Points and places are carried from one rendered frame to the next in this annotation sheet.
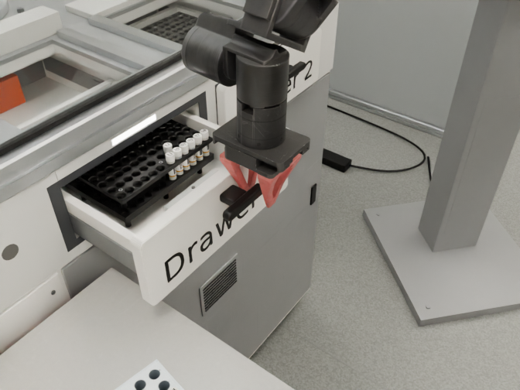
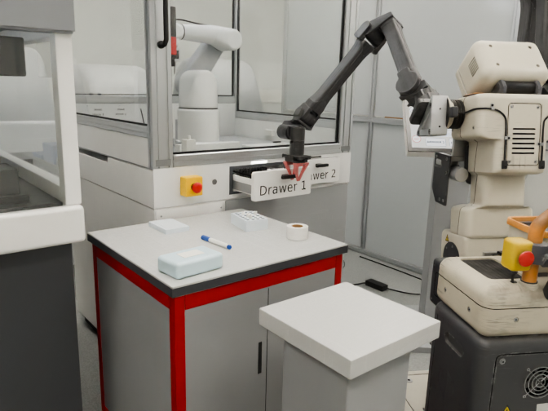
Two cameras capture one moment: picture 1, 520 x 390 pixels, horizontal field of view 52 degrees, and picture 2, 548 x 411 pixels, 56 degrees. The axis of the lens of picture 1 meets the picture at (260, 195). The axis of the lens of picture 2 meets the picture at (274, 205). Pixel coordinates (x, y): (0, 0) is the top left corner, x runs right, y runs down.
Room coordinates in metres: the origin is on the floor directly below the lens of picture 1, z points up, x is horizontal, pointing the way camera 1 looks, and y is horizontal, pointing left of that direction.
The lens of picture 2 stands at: (-1.39, -0.39, 1.24)
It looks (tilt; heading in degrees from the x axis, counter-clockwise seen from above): 13 degrees down; 14
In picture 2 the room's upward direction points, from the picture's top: 2 degrees clockwise
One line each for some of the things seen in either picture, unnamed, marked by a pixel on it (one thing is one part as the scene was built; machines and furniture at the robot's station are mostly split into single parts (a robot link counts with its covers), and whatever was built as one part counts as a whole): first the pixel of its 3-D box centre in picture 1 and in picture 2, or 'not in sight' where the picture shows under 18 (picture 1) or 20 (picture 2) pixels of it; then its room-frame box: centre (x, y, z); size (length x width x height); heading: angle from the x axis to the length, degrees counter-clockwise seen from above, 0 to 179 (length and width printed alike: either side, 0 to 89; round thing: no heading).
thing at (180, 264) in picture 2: not in sight; (190, 261); (-0.19, 0.13, 0.78); 0.15 x 0.10 x 0.04; 148
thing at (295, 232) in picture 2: not in sight; (297, 232); (0.19, -0.08, 0.78); 0.07 x 0.07 x 0.04
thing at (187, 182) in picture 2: not in sight; (192, 186); (0.34, 0.35, 0.88); 0.07 x 0.05 x 0.07; 143
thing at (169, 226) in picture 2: not in sight; (168, 226); (0.16, 0.36, 0.77); 0.13 x 0.09 x 0.02; 53
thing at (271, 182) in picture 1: (262, 172); (296, 168); (0.53, 0.00, 0.94); 0.07 x 0.07 x 0.09; 54
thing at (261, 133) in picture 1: (261, 122); (296, 149); (0.53, 0.00, 1.01); 0.10 x 0.07 x 0.07; 54
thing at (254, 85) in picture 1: (258, 73); (296, 133); (0.53, 0.00, 1.07); 0.07 x 0.06 x 0.07; 49
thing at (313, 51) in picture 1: (273, 82); (315, 171); (0.87, -0.02, 0.87); 0.29 x 0.02 x 0.11; 143
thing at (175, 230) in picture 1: (221, 208); (282, 183); (0.53, 0.05, 0.87); 0.29 x 0.02 x 0.11; 143
